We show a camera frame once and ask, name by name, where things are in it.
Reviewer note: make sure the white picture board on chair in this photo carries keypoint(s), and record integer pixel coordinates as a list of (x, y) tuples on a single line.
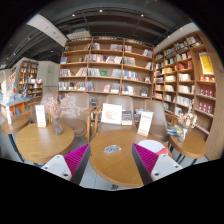
[(111, 114)]

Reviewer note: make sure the beige chair left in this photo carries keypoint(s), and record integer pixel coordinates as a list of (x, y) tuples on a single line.
[(81, 124)]

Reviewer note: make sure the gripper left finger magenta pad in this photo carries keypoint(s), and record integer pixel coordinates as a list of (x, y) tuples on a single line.
[(70, 167)]

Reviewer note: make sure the beige chair centre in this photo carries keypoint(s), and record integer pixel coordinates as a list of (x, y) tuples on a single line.
[(126, 103)]

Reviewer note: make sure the yellow poster on shelf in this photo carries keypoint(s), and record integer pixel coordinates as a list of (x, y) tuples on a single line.
[(206, 63)]

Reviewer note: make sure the blue orange display table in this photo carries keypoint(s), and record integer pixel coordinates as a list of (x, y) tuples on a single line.
[(17, 107)]

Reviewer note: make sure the round wooden table centre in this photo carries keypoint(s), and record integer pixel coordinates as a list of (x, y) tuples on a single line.
[(118, 168)]

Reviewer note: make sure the white and red round stool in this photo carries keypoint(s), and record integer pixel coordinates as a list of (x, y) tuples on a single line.
[(154, 146)]

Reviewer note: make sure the book on chair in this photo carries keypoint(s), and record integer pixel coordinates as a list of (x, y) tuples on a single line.
[(126, 117)]

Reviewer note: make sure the wooden bookshelf far left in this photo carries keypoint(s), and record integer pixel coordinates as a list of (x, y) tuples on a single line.
[(28, 83)]

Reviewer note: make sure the white sign card far left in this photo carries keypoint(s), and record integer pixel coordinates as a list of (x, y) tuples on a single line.
[(8, 114)]

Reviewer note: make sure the small wooden table far left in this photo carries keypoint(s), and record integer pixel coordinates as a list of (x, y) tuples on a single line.
[(18, 122)]

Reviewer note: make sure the round wooden table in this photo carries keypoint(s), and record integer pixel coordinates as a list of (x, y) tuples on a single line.
[(118, 168), (192, 147), (40, 144)]

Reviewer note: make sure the wooden bookshelf right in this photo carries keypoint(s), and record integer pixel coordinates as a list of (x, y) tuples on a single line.
[(179, 79)]

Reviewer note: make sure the round wooden table left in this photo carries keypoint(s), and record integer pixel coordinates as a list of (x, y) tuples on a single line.
[(40, 144)]

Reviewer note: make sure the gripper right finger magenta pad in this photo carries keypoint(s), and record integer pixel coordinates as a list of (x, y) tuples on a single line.
[(152, 166)]

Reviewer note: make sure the round wooden table right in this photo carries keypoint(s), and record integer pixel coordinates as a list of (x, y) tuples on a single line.
[(192, 147)]

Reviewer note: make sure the white sign card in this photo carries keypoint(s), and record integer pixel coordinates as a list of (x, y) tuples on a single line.
[(8, 114), (40, 115), (145, 123)]

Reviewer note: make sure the glass vase with dried flowers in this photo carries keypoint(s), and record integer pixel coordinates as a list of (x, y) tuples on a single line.
[(57, 108)]

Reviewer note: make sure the white sign card centre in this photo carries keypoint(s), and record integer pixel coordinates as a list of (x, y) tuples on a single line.
[(145, 123)]

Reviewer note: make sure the beige chair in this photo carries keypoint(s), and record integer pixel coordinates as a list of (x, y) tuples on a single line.
[(126, 103), (81, 124), (158, 125)]

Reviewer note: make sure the large wooden bookshelf centre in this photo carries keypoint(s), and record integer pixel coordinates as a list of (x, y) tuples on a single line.
[(107, 65)]

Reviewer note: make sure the beige chair right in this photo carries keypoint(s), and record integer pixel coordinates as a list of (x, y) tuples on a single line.
[(158, 125)]

